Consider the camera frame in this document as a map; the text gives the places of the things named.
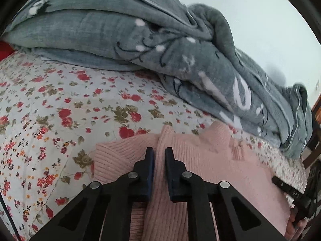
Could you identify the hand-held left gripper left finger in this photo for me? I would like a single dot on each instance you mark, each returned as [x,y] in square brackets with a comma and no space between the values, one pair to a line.
[149,160]

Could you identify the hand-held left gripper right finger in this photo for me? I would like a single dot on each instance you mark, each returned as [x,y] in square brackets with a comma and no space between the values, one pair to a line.
[169,160]

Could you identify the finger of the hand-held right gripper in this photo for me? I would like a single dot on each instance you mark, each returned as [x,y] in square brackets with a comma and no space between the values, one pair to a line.
[280,183]

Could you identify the pink knit sweater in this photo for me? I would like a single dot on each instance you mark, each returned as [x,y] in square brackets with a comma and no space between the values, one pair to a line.
[225,170]

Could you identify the person's right hand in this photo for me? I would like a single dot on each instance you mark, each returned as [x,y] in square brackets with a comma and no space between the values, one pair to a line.
[293,228]

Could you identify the floral bed sheet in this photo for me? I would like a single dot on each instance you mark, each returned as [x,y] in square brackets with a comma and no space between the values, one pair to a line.
[50,110]

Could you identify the grey floral blanket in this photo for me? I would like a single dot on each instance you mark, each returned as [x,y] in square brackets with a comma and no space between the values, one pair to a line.
[175,45]

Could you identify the red pillow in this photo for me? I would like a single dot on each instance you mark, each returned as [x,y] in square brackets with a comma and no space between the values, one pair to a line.
[4,48]

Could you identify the dark wooden bed rail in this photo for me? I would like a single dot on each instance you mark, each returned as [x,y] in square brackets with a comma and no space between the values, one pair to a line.
[314,143]

